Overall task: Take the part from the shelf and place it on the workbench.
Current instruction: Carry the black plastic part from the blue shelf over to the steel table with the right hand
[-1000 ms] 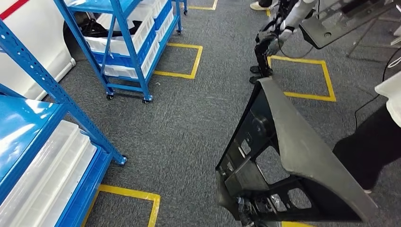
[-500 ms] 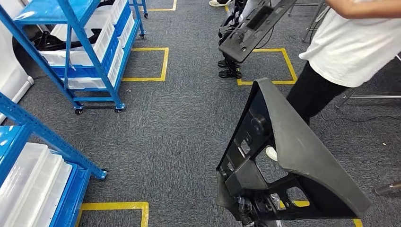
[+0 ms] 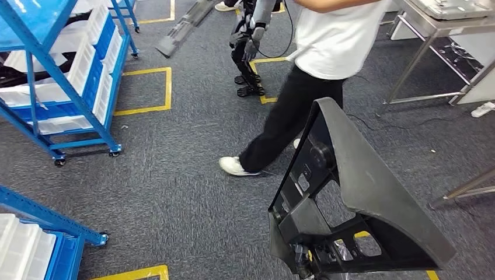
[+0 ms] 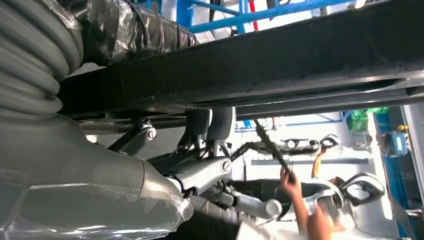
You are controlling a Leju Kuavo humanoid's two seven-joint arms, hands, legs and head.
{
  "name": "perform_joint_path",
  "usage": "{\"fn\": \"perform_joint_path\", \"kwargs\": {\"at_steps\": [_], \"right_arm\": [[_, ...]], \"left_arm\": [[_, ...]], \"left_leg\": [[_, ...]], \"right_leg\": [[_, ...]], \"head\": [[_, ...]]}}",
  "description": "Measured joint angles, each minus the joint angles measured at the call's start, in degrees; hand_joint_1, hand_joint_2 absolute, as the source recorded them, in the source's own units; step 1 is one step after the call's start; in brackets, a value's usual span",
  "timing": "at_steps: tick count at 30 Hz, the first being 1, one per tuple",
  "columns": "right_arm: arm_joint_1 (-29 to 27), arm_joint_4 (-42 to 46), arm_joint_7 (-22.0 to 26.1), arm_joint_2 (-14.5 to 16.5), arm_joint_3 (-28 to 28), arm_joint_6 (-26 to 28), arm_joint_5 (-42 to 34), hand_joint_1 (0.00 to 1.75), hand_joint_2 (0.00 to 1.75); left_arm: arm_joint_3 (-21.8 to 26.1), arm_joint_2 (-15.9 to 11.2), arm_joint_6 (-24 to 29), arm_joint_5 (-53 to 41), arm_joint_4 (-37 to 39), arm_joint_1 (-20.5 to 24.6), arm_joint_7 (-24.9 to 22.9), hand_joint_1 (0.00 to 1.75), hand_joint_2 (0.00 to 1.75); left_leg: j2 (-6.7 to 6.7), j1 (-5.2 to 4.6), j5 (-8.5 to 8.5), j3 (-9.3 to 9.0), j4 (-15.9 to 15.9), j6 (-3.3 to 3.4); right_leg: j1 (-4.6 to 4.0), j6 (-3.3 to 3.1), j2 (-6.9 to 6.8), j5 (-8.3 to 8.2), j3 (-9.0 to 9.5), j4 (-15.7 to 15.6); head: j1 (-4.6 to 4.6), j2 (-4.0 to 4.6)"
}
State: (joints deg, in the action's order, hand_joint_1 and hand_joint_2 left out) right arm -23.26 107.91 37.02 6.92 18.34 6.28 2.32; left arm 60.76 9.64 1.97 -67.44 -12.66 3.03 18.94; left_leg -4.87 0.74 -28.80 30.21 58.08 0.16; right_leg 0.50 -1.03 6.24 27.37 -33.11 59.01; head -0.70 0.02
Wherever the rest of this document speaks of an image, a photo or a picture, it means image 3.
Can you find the yellow floor tape square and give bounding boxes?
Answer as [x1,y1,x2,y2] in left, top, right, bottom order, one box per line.
[90,264,170,280]

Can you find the blue wheeled shelf rack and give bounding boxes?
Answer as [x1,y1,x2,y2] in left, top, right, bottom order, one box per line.
[0,0,141,169]

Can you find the person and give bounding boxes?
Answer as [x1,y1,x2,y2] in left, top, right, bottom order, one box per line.
[218,0,392,177]

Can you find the black plastic bracket part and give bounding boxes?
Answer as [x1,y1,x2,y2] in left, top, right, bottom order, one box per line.
[267,96,458,280]

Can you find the blue metal shelf rack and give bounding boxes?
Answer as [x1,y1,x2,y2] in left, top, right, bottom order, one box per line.
[0,184,110,280]

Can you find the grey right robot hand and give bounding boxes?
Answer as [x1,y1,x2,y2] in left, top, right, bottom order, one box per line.
[291,242,315,280]

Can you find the stamped metal plate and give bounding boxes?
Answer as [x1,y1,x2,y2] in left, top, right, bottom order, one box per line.
[410,0,495,21]

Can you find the grey long metal piece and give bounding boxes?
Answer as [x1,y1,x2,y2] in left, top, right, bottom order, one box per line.
[154,0,219,59]

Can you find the humanoid robot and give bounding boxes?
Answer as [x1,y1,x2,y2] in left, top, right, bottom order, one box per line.
[228,0,285,98]

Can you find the white panel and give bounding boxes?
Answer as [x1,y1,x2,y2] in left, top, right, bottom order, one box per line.
[448,34,495,106]

